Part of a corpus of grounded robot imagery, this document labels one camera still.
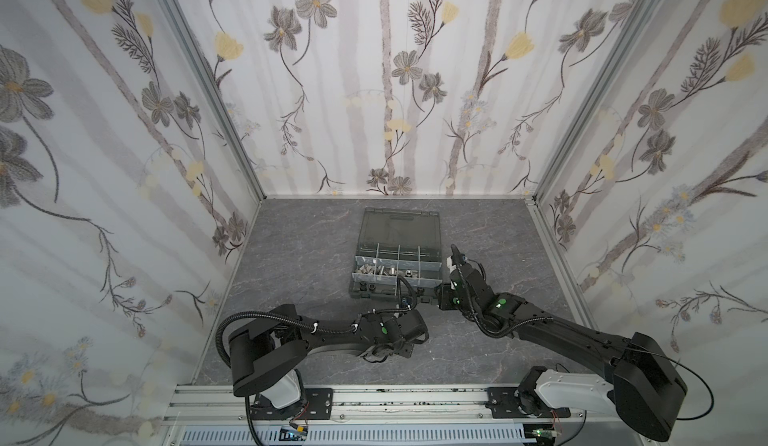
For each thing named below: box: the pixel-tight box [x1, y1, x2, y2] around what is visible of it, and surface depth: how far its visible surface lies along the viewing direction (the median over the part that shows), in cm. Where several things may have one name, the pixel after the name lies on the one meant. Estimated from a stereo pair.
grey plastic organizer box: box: [350, 208, 443, 302], surface depth 100 cm
